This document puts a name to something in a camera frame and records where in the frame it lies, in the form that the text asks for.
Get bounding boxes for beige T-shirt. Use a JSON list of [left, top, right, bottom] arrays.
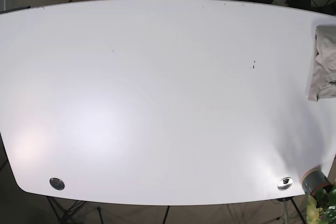
[[308, 26, 335, 102]]

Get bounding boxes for left silver table grommet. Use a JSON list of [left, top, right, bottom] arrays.
[[49, 177, 65, 190]]

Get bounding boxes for silver table grommet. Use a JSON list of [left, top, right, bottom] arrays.
[[277, 177, 293, 190], [49, 177, 65, 190]]

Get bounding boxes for right silver table grommet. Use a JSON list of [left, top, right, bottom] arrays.
[[277, 177, 293, 190]]

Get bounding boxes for grey plant pot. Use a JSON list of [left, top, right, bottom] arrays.
[[300, 166, 333, 196]]

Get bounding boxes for green potted plant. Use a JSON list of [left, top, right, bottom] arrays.
[[306, 184, 335, 224]]

